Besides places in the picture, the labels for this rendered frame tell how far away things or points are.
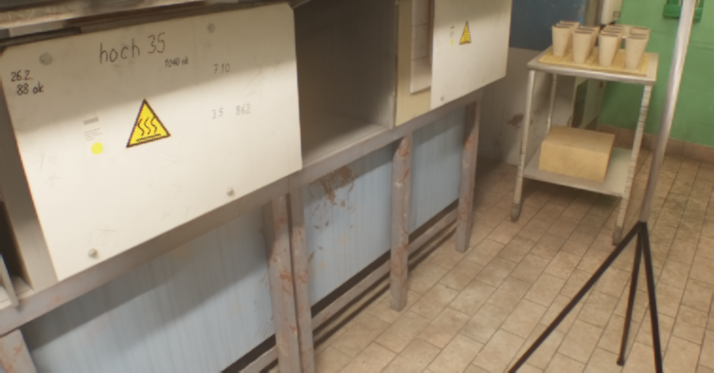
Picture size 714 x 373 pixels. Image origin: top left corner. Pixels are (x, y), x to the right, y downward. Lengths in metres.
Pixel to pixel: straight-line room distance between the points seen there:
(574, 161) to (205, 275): 2.08
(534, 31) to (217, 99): 2.72
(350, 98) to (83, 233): 1.14
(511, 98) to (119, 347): 2.96
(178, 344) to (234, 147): 0.61
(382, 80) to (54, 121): 1.13
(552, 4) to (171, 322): 2.85
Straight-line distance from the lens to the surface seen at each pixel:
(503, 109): 3.71
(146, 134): 1.00
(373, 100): 1.80
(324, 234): 1.75
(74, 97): 0.93
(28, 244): 1.10
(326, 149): 1.62
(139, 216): 1.04
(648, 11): 4.35
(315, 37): 1.93
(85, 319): 1.30
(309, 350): 1.84
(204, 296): 1.47
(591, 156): 2.91
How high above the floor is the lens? 1.44
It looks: 24 degrees down
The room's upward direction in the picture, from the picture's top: 1 degrees counter-clockwise
